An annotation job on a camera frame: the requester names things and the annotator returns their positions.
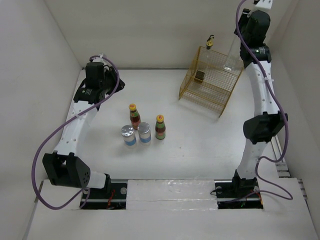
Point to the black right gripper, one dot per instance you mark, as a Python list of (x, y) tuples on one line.
[(243, 19)]

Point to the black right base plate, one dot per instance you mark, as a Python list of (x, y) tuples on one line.
[(228, 196)]

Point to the spice jar silver lid left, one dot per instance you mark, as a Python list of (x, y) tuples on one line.
[(129, 137)]

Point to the clear glass oil bottle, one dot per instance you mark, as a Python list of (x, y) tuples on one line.
[(231, 62)]

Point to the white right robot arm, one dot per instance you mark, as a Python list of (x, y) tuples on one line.
[(268, 119)]

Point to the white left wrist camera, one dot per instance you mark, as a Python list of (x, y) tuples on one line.
[(97, 58)]

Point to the spice jar silver lid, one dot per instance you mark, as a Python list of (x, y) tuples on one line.
[(144, 132), (129, 137)]

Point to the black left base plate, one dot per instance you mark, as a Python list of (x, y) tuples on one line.
[(98, 199)]

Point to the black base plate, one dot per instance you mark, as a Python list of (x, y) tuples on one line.
[(98, 199), (228, 196)]

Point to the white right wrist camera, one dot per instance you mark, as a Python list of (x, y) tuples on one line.
[(262, 5)]

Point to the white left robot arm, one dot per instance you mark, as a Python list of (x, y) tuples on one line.
[(64, 166)]

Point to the brown sauce bottle far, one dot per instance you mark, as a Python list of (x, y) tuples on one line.
[(134, 116)]

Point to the spice jar silver lid right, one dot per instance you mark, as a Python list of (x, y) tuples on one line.
[(144, 132)]

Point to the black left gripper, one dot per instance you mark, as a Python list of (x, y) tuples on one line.
[(109, 72)]

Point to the brown sauce bottle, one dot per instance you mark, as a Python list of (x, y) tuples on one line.
[(134, 116), (160, 127)]

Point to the glass oil bottle dark liquid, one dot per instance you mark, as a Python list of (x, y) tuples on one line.
[(202, 60)]

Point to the brown sauce bottle near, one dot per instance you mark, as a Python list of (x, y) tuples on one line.
[(160, 127)]

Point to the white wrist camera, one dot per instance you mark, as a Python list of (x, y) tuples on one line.
[(262, 5), (97, 58)]

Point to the gold wire basket rack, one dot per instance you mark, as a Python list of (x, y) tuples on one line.
[(217, 87)]

